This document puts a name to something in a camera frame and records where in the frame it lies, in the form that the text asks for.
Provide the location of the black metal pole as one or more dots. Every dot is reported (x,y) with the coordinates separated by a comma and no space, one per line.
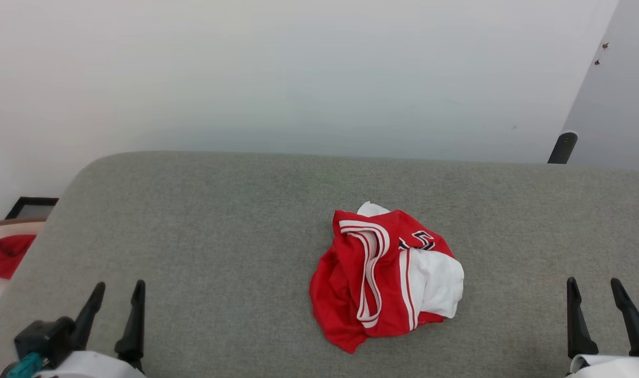
(563,147)

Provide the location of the crumpled red cloth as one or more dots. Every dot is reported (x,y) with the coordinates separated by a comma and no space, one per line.
(7,254)

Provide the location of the black picture frame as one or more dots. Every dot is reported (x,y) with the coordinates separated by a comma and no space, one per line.
(31,209)

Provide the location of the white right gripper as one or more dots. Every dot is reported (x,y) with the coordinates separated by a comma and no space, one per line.
(608,367)

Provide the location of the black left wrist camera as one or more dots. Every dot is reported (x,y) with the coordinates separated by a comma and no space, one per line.
(44,338)

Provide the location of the red and white basketball jersey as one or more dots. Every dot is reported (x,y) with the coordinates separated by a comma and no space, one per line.
(345,283)

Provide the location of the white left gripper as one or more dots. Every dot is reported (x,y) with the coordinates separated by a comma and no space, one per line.
(91,366)

